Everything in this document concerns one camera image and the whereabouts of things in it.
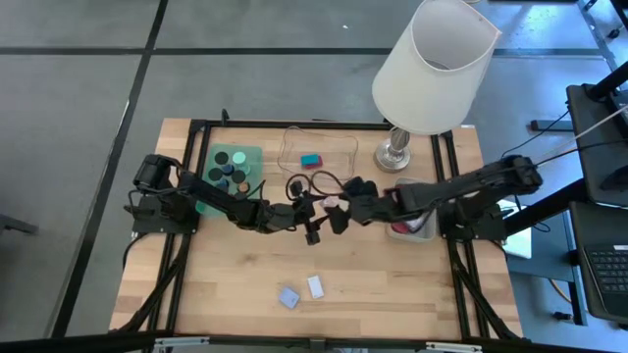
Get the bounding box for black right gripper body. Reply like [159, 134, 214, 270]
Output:
[350, 190, 408, 227]

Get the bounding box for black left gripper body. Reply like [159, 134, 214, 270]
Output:
[254, 179, 320, 246]

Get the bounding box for orange sand hourglass black caps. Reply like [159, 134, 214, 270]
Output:
[231, 169, 251, 194]

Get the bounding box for light blue sand hourglass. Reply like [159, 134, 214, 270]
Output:
[231, 150, 252, 176]

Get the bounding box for clear plastic bin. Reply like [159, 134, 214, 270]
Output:
[277, 126, 360, 183]

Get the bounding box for white plastic bin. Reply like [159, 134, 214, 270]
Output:
[385, 176, 440, 244]

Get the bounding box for white flat rectangular device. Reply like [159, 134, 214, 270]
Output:
[306, 275, 326, 300]

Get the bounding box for teal translucent plastic bin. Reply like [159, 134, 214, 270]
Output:
[198, 142, 265, 219]

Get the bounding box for lavender multiport USB charger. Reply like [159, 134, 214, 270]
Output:
[277, 285, 301, 311]

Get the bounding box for silver table lamp white shade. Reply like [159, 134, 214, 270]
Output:
[371, 0, 502, 174]

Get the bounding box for black diagonal pole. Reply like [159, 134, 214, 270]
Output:
[583, 61, 628, 102]
[502, 176, 590, 236]

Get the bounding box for black floor bar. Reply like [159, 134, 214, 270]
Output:
[529, 119, 575, 132]

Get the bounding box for black keyboard tray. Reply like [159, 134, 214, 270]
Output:
[568, 199, 628, 326]

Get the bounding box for black rig crossbar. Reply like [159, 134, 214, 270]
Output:
[0, 328, 628, 353]

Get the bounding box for black side desk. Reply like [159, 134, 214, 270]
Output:
[565, 81, 628, 208]

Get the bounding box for black keyboard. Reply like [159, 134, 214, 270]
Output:
[582, 243, 628, 321]

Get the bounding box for grey chair leg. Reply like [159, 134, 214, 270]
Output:
[0, 212, 40, 237]

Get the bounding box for grey metal table leg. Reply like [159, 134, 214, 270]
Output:
[576, 0, 628, 75]

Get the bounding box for black aluminium table frame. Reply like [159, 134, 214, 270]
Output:
[108, 108, 525, 344]

